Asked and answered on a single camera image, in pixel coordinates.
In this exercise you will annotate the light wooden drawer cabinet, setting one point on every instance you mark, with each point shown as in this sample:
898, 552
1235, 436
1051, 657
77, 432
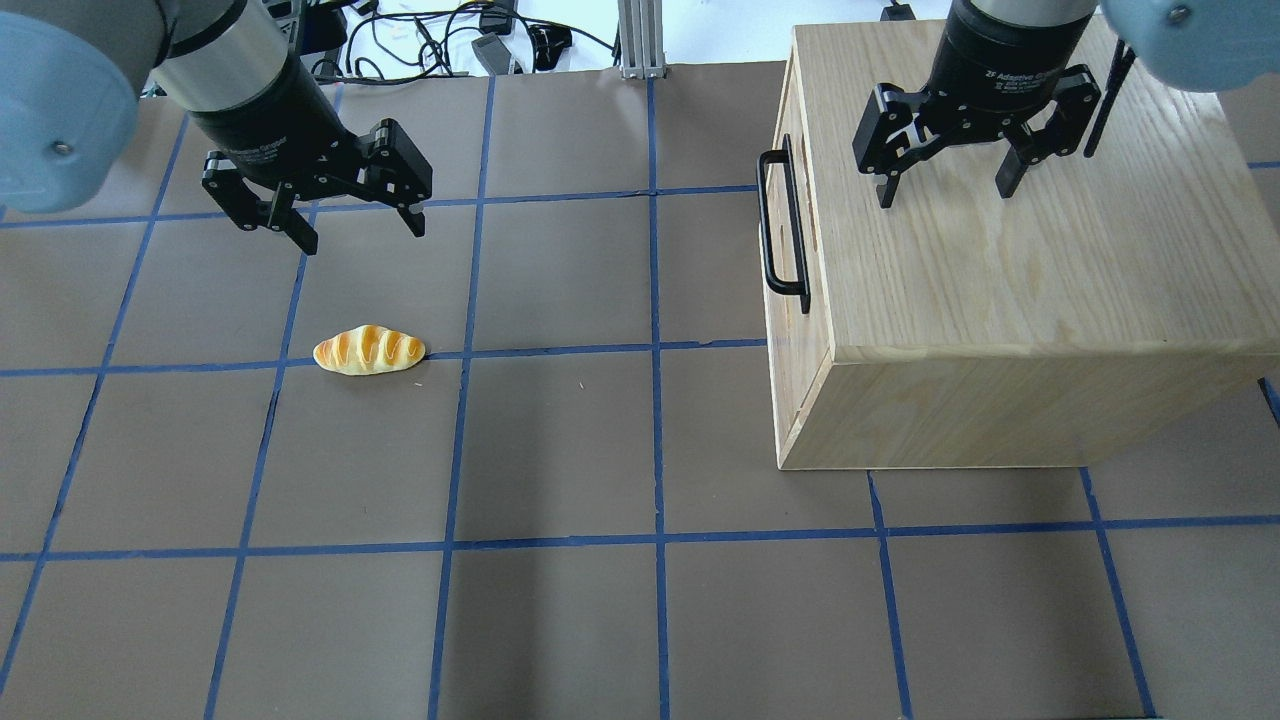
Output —
1106, 298

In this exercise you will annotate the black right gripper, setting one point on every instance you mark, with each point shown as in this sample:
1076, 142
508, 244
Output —
1005, 52

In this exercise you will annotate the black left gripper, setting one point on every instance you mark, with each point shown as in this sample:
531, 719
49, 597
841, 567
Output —
268, 132

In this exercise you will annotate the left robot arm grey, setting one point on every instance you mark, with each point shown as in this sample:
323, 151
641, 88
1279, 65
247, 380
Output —
73, 73

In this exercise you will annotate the toy bread roll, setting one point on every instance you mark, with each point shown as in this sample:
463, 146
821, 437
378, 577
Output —
369, 350

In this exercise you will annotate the wooden drawer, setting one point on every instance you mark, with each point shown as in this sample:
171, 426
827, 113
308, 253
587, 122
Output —
795, 270

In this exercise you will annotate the aluminium profile post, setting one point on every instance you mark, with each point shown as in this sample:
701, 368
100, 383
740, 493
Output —
640, 47

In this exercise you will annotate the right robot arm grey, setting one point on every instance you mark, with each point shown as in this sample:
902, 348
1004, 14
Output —
1196, 46

